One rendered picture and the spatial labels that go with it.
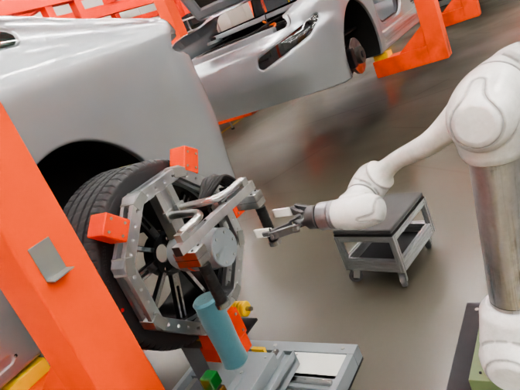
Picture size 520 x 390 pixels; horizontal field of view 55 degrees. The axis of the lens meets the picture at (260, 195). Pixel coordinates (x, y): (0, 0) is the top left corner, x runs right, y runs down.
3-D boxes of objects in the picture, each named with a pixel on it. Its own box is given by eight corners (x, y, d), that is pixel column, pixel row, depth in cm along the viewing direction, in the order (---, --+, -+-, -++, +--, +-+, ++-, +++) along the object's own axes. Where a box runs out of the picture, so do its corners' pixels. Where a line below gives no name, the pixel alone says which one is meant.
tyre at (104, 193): (195, 187, 221) (58, 150, 169) (237, 179, 207) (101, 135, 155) (191, 343, 206) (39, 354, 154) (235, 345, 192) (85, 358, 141)
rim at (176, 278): (182, 201, 213) (77, 177, 173) (224, 193, 199) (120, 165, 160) (178, 323, 201) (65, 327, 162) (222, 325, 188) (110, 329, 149)
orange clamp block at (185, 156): (183, 176, 181) (183, 152, 183) (199, 173, 176) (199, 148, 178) (169, 173, 175) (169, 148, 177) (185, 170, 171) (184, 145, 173)
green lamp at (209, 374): (212, 380, 139) (206, 368, 138) (223, 381, 137) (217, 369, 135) (204, 391, 136) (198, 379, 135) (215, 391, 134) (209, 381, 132)
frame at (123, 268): (248, 271, 201) (191, 148, 185) (261, 270, 198) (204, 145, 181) (165, 369, 161) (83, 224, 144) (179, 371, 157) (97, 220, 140)
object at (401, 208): (408, 290, 247) (388, 231, 237) (348, 285, 273) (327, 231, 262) (441, 243, 275) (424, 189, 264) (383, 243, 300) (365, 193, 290)
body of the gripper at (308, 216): (318, 233, 156) (293, 236, 162) (328, 220, 163) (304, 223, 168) (310, 213, 154) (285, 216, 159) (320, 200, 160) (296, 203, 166)
